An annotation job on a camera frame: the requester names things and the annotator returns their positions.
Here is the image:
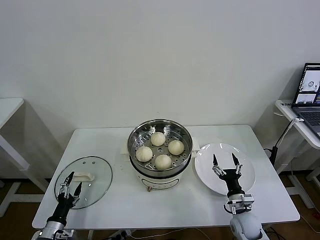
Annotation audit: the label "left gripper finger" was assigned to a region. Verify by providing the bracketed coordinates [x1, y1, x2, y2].
[71, 181, 83, 206]
[59, 171, 75, 198]

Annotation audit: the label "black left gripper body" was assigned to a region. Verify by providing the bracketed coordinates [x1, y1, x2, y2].
[46, 192, 77, 224]

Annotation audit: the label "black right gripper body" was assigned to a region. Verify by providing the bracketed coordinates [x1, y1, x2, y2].
[219, 168, 247, 196]

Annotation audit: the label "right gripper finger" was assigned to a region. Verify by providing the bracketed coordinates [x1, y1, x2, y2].
[211, 153, 226, 178]
[231, 152, 244, 176]

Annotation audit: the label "glass lid with white handle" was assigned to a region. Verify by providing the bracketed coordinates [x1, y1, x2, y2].
[54, 156, 113, 210]

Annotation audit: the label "white steamed baozi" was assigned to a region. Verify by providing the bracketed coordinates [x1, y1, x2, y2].
[135, 146, 154, 162]
[150, 132, 166, 147]
[154, 154, 173, 170]
[167, 139, 185, 155]

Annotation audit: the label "perforated steel steamer basket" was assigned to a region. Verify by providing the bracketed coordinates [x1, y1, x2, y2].
[127, 118, 194, 176]

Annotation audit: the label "white round plate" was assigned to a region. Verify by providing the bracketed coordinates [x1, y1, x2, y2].
[194, 142, 257, 197]

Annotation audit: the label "white electric cooker pot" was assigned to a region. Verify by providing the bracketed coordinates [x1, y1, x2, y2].
[120, 136, 201, 193]

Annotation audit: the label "white power strip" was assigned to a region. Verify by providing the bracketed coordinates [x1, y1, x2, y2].
[109, 229, 133, 240]

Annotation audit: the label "white laptop side table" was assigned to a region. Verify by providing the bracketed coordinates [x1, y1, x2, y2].
[274, 99, 320, 210]

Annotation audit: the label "grey open laptop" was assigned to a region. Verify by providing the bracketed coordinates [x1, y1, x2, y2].
[291, 62, 320, 139]

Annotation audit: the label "white empty side table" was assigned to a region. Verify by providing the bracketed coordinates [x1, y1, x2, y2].
[0, 97, 51, 218]

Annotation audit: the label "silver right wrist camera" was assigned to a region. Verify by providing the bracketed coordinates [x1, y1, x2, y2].
[242, 194, 255, 208]

